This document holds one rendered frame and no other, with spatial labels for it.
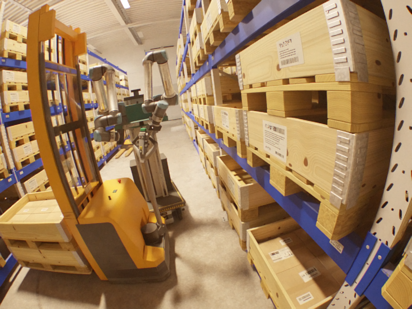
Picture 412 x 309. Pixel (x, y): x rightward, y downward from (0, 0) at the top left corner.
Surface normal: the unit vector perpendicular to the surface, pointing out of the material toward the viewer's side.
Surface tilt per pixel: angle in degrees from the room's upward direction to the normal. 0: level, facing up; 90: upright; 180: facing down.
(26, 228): 90
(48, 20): 90
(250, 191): 90
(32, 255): 90
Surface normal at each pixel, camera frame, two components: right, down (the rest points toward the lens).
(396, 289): -0.98, 0.16
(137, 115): 0.37, 0.23
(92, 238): 0.17, 0.27
